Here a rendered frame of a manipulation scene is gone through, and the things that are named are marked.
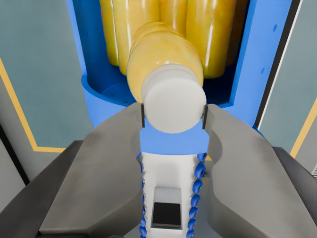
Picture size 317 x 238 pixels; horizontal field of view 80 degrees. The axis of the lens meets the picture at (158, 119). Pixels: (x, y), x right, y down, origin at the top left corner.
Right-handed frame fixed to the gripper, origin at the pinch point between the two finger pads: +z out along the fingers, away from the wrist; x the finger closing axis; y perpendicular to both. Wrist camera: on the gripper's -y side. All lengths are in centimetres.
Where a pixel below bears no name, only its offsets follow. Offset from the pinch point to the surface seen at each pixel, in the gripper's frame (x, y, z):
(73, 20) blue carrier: -13.5, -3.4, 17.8
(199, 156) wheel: 9.0, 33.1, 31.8
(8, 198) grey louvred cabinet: -156, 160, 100
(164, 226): 0, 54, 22
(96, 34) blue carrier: -13.0, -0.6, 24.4
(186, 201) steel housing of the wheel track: 8, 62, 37
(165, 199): 0, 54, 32
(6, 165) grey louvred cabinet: -156, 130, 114
